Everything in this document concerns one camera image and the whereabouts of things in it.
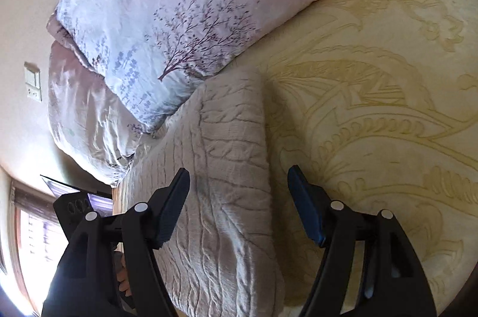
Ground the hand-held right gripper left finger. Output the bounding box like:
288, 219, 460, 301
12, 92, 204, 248
41, 168, 191, 317

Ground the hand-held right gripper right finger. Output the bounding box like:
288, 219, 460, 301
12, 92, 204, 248
287, 165, 437, 317

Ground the beige cable-knit sweater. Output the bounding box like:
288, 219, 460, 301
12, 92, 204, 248
112, 69, 286, 317

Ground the person's left hand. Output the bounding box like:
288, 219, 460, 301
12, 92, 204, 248
114, 252, 134, 307

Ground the dark flat screen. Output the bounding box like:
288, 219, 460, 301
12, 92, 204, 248
40, 174, 113, 217

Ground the window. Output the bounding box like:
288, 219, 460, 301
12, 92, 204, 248
7, 179, 71, 314

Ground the large pink floral pillow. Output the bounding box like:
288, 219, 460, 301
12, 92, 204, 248
47, 41, 195, 187

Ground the yellow patterned bed blanket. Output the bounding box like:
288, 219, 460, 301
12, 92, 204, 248
258, 0, 478, 317

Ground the tree print pillow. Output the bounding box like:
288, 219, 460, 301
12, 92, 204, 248
47, 0, 407, 133

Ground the white wall switch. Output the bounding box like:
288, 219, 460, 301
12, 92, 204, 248
24, 61, 41, 88

